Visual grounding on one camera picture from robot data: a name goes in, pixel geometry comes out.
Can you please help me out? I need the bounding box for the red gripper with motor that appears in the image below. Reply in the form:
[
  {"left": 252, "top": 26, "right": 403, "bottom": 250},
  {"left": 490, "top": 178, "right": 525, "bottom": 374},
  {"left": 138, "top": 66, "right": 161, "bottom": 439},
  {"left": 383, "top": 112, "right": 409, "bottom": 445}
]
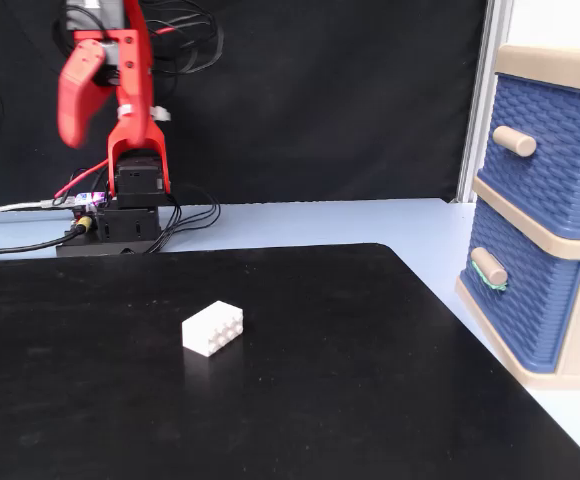
[{"left": 56, "top": 0, "right": 154, "bottom": 150}]

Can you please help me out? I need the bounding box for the white toy building block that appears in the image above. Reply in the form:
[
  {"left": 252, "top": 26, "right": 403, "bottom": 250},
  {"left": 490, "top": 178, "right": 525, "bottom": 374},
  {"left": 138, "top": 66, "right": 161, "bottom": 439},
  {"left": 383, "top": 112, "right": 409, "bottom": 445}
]
[{"left": 181, "top": 300, "right": 245, "bottom": 358}]

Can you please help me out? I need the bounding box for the blue woven drawer banded knob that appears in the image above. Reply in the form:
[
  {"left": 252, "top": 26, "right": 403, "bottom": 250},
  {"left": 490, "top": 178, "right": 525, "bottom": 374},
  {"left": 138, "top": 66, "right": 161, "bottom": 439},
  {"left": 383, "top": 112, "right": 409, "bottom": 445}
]
[{"left": 459, "top": 199, "right": 580, "bottom": 374}]

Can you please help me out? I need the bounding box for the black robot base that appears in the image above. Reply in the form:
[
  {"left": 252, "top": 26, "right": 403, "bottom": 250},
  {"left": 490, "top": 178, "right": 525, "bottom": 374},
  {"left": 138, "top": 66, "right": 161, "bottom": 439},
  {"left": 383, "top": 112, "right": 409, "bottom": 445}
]
[{"left": 55, "top": 152, "right": 172, "bottom": 258}]

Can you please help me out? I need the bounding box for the blue woven drawer plain knob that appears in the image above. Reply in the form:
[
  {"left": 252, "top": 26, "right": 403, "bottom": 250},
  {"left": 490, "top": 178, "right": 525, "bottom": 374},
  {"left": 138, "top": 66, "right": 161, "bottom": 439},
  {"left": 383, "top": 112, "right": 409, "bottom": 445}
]
[{"left": 475, "top": 73, "right": 580, "bottom": 240}]

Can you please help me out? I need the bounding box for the white zip tie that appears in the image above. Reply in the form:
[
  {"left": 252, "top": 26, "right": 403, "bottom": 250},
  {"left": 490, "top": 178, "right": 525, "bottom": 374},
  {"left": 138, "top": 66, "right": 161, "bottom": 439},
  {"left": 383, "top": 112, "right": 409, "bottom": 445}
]
[{"left": 116, "top": 103, "right": 173, "bottom": 123}]

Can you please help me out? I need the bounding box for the small controller circuit board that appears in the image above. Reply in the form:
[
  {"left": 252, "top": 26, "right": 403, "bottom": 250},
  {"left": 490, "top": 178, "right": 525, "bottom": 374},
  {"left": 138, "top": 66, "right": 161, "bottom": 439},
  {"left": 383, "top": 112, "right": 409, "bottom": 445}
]
[{"left": 71, "top": 190, "right": 109, "bottom": 217}]

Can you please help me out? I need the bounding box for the black backdrop cloth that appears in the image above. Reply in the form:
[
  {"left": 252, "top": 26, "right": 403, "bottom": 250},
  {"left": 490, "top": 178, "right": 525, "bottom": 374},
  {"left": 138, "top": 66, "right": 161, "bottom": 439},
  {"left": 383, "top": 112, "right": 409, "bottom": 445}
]
[{"left": 0, "top": 0, "right": 489, "bottom": 212}]

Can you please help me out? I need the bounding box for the black table mat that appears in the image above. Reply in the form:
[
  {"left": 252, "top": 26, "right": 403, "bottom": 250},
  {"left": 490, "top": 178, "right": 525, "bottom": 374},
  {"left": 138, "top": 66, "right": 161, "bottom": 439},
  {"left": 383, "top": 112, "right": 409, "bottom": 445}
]
[{"left": 0, "top": 243, "right": 580, "bottom": 480}]

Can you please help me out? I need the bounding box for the green rubber band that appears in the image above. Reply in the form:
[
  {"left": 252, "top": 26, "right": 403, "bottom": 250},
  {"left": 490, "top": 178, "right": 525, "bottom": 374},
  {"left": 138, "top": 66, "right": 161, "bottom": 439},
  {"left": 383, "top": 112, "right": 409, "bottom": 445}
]
[{"left": 471, "top": 259, "right": 509, "bottom": 293}]

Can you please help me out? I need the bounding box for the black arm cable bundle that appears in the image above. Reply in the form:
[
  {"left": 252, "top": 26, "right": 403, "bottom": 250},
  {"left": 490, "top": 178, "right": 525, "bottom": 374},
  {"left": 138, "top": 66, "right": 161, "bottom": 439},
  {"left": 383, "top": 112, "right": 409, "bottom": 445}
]
[{"left": 52, "top": 0, "right": 225, "bottom": 77}]

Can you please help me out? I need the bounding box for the white USB cable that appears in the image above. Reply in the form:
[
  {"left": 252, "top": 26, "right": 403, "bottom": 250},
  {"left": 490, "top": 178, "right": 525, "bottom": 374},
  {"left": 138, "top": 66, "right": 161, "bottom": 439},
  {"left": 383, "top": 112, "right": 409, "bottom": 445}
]
[{"left": 0, "top": 198, "right": 79, "bottom": 218}]

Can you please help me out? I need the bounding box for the black base cable bundle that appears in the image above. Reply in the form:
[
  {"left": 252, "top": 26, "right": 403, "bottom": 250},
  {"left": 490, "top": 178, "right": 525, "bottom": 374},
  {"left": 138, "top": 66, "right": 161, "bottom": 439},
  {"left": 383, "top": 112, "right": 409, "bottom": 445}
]
[{"left": 143, "top": 183, "right": 222, "bottom": 254}]

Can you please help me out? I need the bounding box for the black power cable yellow plug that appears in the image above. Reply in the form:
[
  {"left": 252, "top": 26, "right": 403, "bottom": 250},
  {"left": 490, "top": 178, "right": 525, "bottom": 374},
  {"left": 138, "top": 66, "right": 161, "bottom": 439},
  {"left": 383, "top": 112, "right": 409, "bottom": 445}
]
[{"left": 0, "top": 215, "right": 95, "bottom": 255}]

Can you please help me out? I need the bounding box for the white aluminium post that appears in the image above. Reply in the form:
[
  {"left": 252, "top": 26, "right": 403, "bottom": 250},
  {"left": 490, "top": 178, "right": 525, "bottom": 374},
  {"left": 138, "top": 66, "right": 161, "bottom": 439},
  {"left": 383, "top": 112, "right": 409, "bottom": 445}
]
[{"left": 455, "top": 0, "right": 515, "bottom": 204}]

